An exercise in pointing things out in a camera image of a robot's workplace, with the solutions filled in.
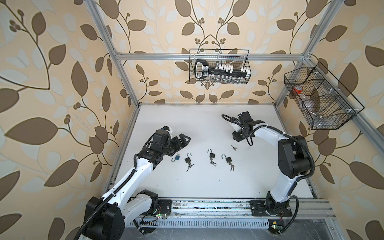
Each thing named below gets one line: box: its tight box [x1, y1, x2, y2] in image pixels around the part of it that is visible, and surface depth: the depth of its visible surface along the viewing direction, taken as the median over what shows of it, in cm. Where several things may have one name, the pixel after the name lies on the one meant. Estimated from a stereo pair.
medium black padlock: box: [207, 148, 216, 161], surface depth 94 cm
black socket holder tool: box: [194, 59, 252, 79], surface depth 85 cm
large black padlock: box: [184, 152, 192, 163], surface depth 93 cm
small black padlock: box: [221, 154, 233, 163], surface depth 93 cm
